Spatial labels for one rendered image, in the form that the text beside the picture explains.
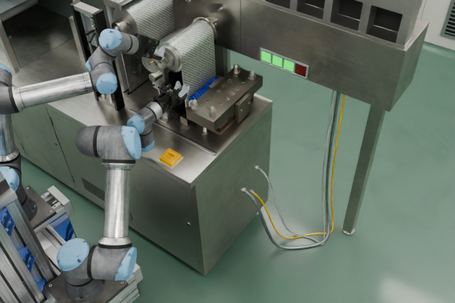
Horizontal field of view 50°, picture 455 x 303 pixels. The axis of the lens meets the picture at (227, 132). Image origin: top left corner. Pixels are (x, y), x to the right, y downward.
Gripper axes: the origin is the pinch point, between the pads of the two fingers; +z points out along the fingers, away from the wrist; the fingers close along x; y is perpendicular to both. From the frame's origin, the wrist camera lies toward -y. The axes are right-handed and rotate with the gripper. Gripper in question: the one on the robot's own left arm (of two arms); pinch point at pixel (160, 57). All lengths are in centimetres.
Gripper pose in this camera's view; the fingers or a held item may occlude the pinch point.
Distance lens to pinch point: 216.6
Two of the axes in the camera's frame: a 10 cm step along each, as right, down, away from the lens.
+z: 4.7, 0.2, 8.8
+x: -8.1, -3.9, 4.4
